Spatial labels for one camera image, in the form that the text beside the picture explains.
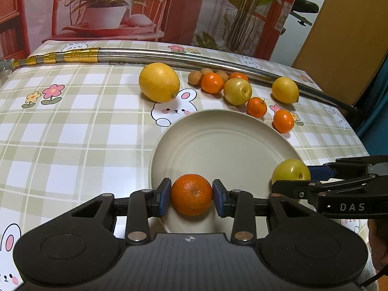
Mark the brown longan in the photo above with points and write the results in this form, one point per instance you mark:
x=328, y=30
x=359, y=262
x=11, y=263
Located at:
x=194, y=78
x=206, y=71
x=222, y=75

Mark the yellow plum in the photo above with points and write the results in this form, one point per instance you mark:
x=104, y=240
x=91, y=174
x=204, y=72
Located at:
x=238, y=91
x=288, y=171

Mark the brown wooden board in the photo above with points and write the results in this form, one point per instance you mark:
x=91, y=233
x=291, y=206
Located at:
x=348, y=36

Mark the large orange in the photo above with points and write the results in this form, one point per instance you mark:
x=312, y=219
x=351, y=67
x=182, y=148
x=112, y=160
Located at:
x=191, y=194

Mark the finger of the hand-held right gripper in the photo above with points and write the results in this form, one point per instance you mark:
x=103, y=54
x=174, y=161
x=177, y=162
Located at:
x=321, y=172
x=291, y=188

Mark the plaid rabbit print tablecloth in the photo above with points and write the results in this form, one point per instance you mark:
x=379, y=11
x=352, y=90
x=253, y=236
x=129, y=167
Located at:
x=75, y=145

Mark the large yellow lemon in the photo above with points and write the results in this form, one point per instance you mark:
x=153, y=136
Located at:
x=159, y=81

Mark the dark teal cloth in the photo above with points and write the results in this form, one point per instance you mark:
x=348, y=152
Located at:
x=376, y=112

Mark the small yellow lemon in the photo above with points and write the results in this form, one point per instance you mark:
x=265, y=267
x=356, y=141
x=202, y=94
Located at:
x=285, y=90

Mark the small orange with stem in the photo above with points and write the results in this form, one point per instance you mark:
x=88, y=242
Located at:
x=256, y=108

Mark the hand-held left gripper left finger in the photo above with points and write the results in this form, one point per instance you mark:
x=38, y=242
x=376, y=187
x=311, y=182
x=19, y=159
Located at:
x=165, y=198

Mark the black exercise bike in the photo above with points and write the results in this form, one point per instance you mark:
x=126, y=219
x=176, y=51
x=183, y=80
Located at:
x=306, y=6

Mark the telescopic metal pole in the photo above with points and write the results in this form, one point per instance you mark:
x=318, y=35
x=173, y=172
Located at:
x=127, y=55

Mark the printed backdrop cloth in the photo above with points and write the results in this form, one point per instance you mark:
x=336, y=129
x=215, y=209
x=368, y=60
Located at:
x=188, y=6

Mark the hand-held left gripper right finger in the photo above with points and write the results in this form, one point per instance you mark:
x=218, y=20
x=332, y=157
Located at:
x=219, y=198

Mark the person's right hand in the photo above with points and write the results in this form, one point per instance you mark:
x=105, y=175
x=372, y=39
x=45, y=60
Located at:
x=379, y=245

